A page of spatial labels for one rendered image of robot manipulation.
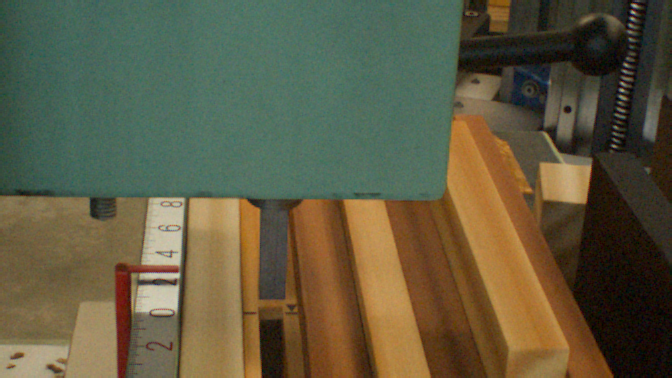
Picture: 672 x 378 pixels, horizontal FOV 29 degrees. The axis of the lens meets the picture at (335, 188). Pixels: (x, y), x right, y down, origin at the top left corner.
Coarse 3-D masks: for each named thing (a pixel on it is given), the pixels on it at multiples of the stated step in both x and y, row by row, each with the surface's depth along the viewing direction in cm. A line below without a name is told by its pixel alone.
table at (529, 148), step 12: (492, 132) 71; (504, 132) 71; (516, 132) 71; (528, 132) 71; (540, 132) 71; (516, 144) 69; (528, 144) 70; (540, 144) 70; (552, 144) 70; (516, 156) 68; (528, 156) 68; (540, 156) 68; (552, 156) 68; (528, 168) 67; (528, 180) 65; (528, 204) 63
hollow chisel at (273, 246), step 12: (264, 216) 41; (276, 216) 41; (288, 216) 42; (264, 228) 42; (276, 228) 42; (264, 240) 42; (276, 240) 42; (264, 252) 42; (276, 252) 42; (264, 264) 42; (276, 264) 42; (264, 276) 42; (276, 276) 42; (264, 288) 43; (276, 288) 43
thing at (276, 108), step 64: (0, 0) 35; (64, 0) 35; (128, 0) 35; (192, 0) 35; (256, 0) 35; (320, 0) 35; (384, 0) 36; (448, 0) 36; (0, 64) 35; (64, 64) 36; (128, 64) 36; (192, 64) 36; (256, 64) 36; (320, 64) 36; (384, 64) 36; (448, 64) 37; (0, 128) 36; (64, 128) 36; (128, 128) 37; (192, 128) 37; (256, 128) 37; (320, 128) 37; (384, 128) 37; (448, 128) 37; (0, 192) 37; (64, 192) 37; (128, 192) 37; (192, 192) 38; (256, 192) 38; (320, 192) 38; (384, 192) 38
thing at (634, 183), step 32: (608, 160) 43; (608, 192) 42; (640, 192) 41; (608, 224) 42; (640, 224) 39; (608, 256) 42; (640, 256) 39; (576, 288) 46; (608, 288) 42; (640, 288) 39; (608, 320) 42; (640, 320) 39; (608, 352) 42; (640, 352) 39
